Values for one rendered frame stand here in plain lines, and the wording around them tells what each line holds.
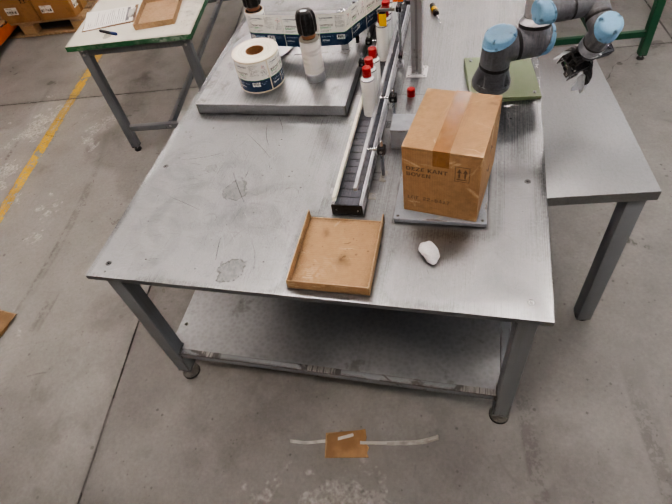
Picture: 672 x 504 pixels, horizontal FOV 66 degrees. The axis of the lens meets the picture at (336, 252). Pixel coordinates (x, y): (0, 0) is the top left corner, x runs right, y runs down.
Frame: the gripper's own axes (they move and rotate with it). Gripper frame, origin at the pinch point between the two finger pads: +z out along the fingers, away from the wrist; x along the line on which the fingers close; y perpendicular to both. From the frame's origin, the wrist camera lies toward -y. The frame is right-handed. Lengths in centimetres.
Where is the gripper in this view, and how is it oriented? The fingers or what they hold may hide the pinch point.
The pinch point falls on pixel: (570, 74)
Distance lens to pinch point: 210.0
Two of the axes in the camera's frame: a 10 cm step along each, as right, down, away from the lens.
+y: -9.0, 4.3, 0.1
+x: 4.3, 9.0, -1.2
